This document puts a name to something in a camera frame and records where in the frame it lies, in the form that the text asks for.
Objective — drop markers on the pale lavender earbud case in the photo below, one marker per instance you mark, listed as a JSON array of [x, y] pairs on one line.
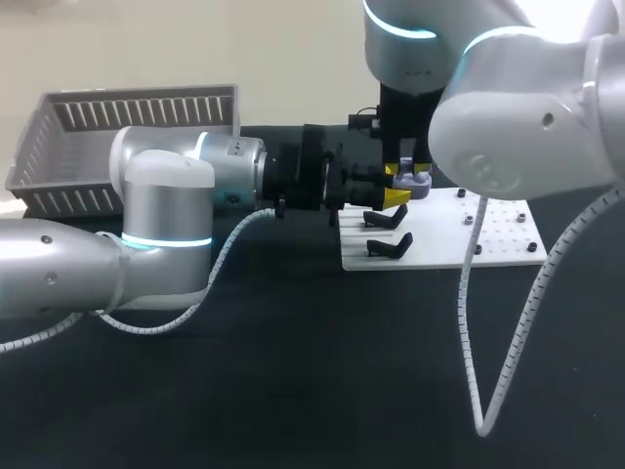
[[415, 184]]

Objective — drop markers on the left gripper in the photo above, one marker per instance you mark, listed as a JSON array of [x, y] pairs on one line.
[[303, 171]]

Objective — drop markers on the white plate with black stands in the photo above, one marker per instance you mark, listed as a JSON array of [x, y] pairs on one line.
[[439, 244]]

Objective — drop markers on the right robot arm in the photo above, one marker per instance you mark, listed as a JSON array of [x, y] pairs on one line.
[[512, 98]]

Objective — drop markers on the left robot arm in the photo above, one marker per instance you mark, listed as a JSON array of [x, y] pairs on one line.
[[161, 234]]

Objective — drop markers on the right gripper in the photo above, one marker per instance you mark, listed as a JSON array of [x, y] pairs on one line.
[[405, 115]]

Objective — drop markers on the grey slotted basket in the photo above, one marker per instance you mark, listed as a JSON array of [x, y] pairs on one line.
[[73, 156]]

